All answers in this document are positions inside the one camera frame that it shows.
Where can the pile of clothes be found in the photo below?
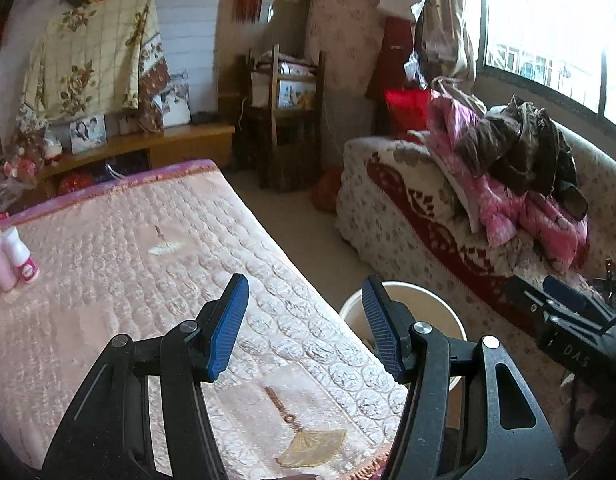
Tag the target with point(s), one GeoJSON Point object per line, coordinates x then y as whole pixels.
{"type": "Point", "coordinates": [498, 200]}

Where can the clear bag with red decorations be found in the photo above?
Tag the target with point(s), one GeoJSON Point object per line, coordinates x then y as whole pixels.
{"type": "Point", "coordinates": [23, 160]}

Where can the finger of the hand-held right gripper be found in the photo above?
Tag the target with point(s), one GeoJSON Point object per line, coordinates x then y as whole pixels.
{"type": "Point", "coordinates": [563, 290]}
{"type": "Point", "coordinates": [525, 297]}

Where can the small photo frame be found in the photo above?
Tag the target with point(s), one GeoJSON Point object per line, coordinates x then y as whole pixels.
{"type": "Point", "coordinates": [88, 133]}

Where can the wooden rack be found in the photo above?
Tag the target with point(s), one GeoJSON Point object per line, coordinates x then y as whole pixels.
{"type": "Point", "coordinates": [275, 90]}

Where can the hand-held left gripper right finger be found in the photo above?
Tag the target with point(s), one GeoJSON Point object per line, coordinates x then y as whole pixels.
{"type": "Point", "coordinates": [383, 330]}

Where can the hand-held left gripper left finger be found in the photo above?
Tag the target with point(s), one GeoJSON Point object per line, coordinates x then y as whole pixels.
{"type": "Point", "coordinates": [228, 330]}

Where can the floral checked blanket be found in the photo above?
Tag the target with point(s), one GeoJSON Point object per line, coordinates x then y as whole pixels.
{"type": "Point", "coordinates": [88, 50]}

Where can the red shopping bag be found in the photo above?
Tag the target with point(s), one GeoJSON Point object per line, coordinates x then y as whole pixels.
{"type": "Point", "coordinates": [408, 109]}

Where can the red bag on floor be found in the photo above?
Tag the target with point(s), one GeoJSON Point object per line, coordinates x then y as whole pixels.
{"type": "Point", "coordinates": [328, 190]}

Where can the upright floral mattress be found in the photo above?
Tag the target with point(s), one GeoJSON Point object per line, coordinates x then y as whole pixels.
{"type": "Point", "coordinates": [343, 50]}

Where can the white bottle with pink label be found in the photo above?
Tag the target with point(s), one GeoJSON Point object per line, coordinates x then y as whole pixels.
{"type": "Point", "coordinates": [18, 255]}

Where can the brown jacket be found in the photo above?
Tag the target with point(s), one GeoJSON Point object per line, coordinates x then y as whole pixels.
{"type": "Point", "coordinates": [518, 145]}

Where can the hanging red coat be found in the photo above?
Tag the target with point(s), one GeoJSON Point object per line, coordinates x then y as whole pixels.
{"type": "Point", "coordinates": [395, 55]}

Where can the large framed photo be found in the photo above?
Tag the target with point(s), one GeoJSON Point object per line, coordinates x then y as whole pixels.
{"type": "Point", "coordinates": [177, 105]}

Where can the red bundle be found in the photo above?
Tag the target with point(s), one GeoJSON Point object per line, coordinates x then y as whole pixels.
{"type": "Point", "coordinates": [75, 183]}

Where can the pink quilted mattress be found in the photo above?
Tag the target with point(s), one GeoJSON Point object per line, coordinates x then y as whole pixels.
{"type": "Point", "coordinates": [138, 260]}

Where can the beige curtain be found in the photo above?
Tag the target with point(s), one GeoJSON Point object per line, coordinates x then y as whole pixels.
{"type": "Point", "coordinates": [458, 5]}

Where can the white bucket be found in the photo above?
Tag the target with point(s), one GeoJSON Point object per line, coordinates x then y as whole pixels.
{"type": "Point", "coordinates": [418, 300]}

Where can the white paper bag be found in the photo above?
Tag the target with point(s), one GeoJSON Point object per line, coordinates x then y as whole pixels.
{"type": "Point", "coordinates": [400, 2]}

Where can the sofa with floral cover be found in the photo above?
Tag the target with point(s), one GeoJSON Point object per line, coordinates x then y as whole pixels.
{"type": "Point", "coordinates": [413, 200]}

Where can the window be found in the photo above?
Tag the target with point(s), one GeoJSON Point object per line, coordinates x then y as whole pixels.
{"type": "Point", "coordinates": [538, 20]}

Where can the wooden cabinet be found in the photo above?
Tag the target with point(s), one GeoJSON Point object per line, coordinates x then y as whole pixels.
{"type": "Point", "coordinates": [163, 142]}

